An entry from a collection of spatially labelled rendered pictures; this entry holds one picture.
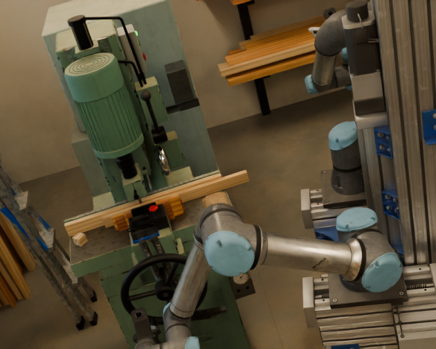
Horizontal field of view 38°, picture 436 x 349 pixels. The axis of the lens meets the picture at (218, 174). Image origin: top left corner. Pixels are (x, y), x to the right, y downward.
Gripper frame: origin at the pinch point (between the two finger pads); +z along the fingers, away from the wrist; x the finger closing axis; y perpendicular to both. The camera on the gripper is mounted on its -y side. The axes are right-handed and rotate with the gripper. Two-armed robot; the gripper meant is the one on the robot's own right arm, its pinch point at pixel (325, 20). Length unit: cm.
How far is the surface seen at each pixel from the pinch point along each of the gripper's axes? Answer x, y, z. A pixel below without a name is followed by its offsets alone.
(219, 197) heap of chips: -65, 23, -57
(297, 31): 9, 62, 153
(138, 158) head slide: -87, 4, -42
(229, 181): -60, 23, -49
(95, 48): -83, -39, -40
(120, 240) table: -103, 20, -63
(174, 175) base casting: -83, 33, -13
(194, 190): -73, 21, -50
